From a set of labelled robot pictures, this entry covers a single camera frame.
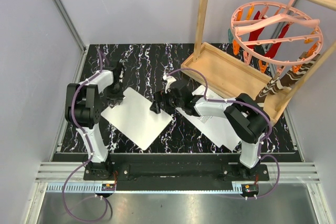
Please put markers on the black marble pattern mat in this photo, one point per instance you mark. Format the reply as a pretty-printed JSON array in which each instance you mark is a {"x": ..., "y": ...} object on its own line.
[{"x": 144, "y": 65}]

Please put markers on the brown striped sock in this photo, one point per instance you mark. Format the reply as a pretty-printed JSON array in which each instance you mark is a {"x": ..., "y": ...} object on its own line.
[
  {"x": 295, "y": 73},
  {"x": 272, "y": 87}
]

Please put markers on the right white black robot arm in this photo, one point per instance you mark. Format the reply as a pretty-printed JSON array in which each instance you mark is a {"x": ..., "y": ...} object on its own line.
[{"x": 247, "y": 119}]

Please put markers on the pink round clip hanger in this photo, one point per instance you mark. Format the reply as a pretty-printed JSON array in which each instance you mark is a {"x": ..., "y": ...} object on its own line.
[{"x": 282, "y": 24}]

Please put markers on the aluminium frame rail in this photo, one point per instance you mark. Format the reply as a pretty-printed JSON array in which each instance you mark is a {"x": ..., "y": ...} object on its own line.
[{"x": 55, "y": 172}]

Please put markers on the white slotted cable duct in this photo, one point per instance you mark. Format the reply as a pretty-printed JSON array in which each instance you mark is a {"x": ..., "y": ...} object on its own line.
[{"x": 74, "y": 188}]

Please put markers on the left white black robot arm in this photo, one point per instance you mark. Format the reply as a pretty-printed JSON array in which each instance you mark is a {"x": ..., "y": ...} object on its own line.
[{"x": 83, "y": 110}]

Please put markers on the printed paper sheet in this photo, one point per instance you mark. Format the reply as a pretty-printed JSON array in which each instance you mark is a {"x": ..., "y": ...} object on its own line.
[{"x": 217, "y": 129}]

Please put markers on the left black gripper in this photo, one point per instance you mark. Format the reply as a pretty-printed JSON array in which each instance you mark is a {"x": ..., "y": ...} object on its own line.
[{"x": 119, "y": 96}]

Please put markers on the white clipboard folder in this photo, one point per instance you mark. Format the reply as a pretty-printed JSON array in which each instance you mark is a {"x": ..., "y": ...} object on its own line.
[{"x": 134, "y": 119}]

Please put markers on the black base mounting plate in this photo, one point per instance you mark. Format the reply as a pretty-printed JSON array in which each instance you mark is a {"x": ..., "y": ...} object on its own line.
[{"x": 179, "y": 177}]

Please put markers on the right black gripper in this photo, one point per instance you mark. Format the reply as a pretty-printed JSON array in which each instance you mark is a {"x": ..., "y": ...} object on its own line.
[{"x": 160, "y": 96}]

